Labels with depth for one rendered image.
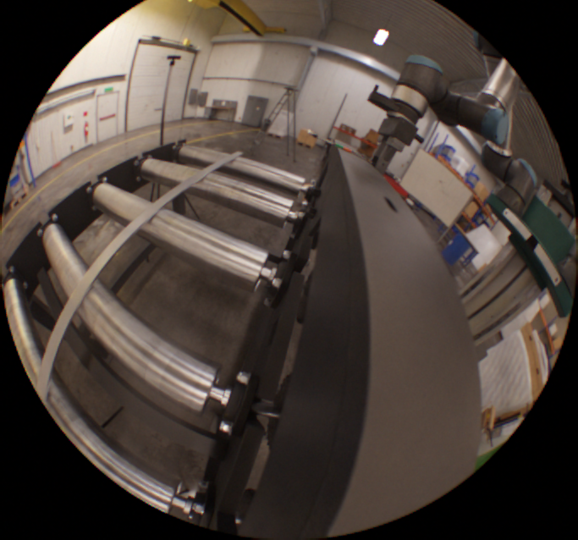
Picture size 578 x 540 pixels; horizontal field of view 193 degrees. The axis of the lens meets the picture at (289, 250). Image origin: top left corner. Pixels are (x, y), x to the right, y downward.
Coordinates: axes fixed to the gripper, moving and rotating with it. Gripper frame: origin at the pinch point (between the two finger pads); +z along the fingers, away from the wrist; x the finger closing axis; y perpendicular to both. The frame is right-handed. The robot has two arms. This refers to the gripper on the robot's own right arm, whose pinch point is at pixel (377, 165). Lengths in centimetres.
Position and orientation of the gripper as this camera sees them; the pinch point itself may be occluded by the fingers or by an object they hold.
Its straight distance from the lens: 46.4
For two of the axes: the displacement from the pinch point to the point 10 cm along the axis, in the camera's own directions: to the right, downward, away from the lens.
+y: 9.3, 3.7, 0.4
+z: -3.0, 6.7, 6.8
